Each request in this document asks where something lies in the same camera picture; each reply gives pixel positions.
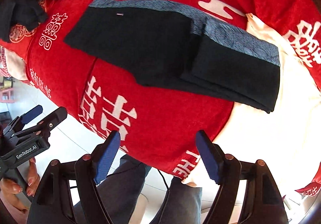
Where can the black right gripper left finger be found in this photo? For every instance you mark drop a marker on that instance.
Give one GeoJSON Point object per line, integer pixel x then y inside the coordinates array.
{"type": "Point", "coordinates": [52, 202]}

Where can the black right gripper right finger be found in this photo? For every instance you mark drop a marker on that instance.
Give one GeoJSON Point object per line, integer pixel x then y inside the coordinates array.
{"type": "Point", "coordinates": [247, 192]}

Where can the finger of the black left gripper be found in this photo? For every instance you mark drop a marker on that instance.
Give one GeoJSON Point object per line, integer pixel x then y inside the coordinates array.
{"type": "Point", "coordinates": [46, 124]}
{"type": "Point", "coordinates": [18, 123]}

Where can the black pants with patterned waistband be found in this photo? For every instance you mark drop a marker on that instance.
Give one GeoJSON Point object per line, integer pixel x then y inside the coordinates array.
{"type": "Point", "coordinates": [170, 45]}

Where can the cream satin cloth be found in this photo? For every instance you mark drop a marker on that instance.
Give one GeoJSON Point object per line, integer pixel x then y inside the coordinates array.
{"type": "Point", "coordinates": [287, 139]}

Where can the red blanket with white characters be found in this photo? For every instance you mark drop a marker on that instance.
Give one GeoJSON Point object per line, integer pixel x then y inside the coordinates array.
{"type": "Point", "coordinates": [157, 125]}

